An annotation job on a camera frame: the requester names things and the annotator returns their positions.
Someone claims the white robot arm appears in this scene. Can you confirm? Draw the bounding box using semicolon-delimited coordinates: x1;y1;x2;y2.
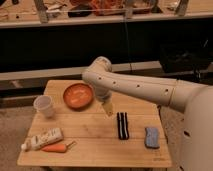
82;57;213;171

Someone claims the orange bowl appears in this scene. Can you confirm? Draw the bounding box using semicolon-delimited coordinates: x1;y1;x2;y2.
63;83;93;110

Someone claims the wooden table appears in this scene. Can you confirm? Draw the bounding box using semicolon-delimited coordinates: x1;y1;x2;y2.
17;80;172;168

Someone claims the blue sponge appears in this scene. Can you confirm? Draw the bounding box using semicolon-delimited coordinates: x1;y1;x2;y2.
144;127;160;149

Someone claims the toy carrot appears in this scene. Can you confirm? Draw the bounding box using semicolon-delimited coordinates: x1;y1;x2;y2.
42;141;76;153

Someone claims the white tube with cap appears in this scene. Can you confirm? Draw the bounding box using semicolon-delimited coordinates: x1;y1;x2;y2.
21;128;63;151

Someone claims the clear plastic cup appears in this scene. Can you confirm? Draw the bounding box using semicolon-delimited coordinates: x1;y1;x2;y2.
33;95;54;118

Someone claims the black object on shelf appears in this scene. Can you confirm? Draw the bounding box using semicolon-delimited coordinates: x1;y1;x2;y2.
68;4;92;18

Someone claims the orange object on shelf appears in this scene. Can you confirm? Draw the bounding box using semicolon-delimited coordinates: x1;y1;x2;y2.
90;0;124;16

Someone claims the thin vertical cable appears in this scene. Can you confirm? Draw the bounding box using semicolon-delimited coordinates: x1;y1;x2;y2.
123;16;134;72

